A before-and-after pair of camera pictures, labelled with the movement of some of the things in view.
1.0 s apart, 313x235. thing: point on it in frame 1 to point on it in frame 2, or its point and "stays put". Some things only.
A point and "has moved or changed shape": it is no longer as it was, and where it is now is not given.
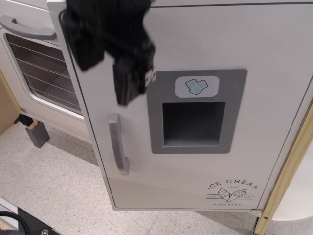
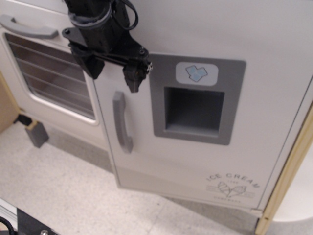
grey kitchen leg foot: x=38 y=135 stays put
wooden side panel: x=10 y=108 stays put
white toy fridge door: x=231 y=90 has moved or changed shape
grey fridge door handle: x=115 y=130 to x=119 y=106
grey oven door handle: x=45 y=33 stays put
